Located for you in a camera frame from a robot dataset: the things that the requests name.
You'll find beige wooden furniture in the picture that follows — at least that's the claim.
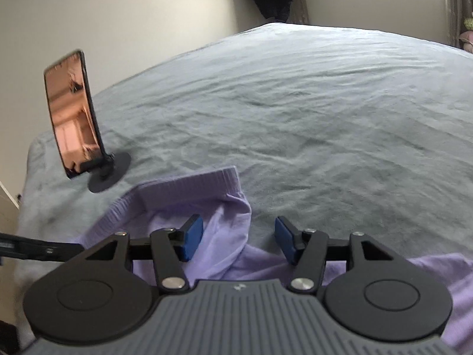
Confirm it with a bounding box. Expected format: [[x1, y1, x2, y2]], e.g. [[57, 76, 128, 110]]
[[0, 180, 20, 232]]

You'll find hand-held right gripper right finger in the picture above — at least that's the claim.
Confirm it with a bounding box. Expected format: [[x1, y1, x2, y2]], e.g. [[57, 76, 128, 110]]
[[274, 216, 393, 293]]

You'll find small pink cushion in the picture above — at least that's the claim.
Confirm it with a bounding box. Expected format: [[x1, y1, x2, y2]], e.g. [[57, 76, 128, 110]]
[[457, 29, 473, 53]]

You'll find lilac knit top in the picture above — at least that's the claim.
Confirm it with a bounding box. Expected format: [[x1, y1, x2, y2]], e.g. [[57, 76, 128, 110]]
[[83, 166, 473, 355]]

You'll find smartphone with reflective screen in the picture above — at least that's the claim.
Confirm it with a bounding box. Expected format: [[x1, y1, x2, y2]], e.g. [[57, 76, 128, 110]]
[[43, 49, 108, 180]]

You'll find round black phone stand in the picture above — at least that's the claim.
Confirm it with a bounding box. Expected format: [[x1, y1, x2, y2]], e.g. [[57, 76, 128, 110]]
[[87, 151, 132, 194]]

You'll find grey curtain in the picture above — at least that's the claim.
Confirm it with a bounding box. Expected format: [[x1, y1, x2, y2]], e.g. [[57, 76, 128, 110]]
[[441, 0, 473, 49]]

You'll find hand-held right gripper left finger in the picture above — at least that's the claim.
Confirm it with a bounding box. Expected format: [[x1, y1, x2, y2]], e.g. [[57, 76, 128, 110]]
[[83, 214, 204, 292]]

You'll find bed with grey sheet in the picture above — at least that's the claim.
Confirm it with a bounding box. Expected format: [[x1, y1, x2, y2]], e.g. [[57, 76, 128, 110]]
[[17, 22, 473, 344]]

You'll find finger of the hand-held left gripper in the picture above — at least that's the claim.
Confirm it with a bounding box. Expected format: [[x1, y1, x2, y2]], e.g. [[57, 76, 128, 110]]
[[37, 239, 85, 263]]

